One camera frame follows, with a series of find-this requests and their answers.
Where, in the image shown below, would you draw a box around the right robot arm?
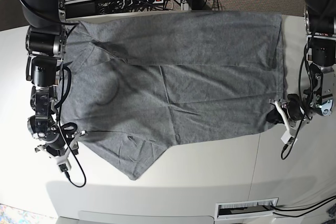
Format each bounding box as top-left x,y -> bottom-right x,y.
19,0 -> 72,157

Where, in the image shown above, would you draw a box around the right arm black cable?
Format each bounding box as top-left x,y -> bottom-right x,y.
54,65 -> 87,188

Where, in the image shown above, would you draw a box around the grey T-shirt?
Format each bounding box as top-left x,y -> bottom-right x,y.
61,12 -> 285,180

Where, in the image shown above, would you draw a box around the black cables at table edge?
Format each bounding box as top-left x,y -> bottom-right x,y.
271,195 -> 336,218

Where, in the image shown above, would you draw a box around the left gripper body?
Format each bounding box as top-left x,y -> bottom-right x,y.
285,93 -> 307,127

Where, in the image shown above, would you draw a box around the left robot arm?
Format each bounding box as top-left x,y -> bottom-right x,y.
266,0 -> 335,124

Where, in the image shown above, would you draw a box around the black power strip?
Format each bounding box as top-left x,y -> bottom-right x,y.
97,0 -> 169,8

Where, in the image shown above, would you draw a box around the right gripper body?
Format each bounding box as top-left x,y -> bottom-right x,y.
42,132 -> 66,157

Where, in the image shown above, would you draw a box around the table cable grommet slot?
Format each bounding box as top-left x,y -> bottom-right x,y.
214,198 -> 279,220

